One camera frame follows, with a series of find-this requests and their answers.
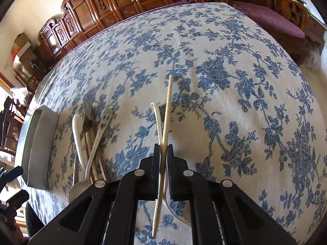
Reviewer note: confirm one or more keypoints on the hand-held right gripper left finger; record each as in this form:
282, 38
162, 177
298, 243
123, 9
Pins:
156, 173

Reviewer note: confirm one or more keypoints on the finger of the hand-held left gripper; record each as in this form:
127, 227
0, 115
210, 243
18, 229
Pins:
19, 200
12, 174

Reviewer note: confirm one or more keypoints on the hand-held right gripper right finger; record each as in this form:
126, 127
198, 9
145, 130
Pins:
171, 181

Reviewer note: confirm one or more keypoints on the metal tray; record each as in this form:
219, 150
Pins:
38, 145

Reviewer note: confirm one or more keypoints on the slender white plastic spoon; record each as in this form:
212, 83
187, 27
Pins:
157, 122

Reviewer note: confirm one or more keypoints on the brown wooden chopstick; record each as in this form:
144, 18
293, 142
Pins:
92, 158

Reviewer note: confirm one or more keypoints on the light wooden chopstick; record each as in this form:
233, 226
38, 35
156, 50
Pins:
167, 107

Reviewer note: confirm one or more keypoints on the dark wooden chair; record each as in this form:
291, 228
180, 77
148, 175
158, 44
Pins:
10, 127

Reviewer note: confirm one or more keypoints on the blue floral tablecloth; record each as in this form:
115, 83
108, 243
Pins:
204, 56

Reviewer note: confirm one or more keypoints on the cardboard box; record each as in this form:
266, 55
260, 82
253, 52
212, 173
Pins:
23, 46

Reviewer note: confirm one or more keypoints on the white plastic bag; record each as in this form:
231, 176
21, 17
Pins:
314, 58

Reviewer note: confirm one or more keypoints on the lattice wooden chair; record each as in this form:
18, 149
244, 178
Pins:
291, 10

